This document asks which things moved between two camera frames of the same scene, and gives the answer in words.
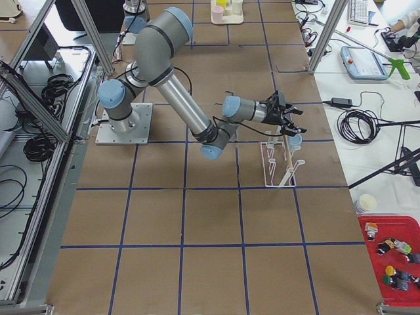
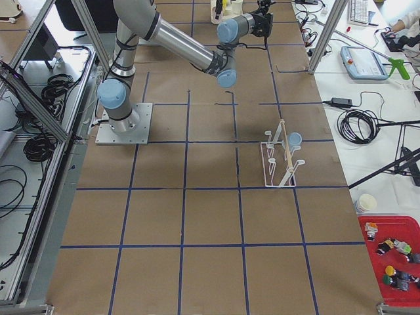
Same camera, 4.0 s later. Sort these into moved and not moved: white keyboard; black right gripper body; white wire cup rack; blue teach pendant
Moved: black right gripper body
Not moved: blue teach pendant; white wire cup rack; white keyboard
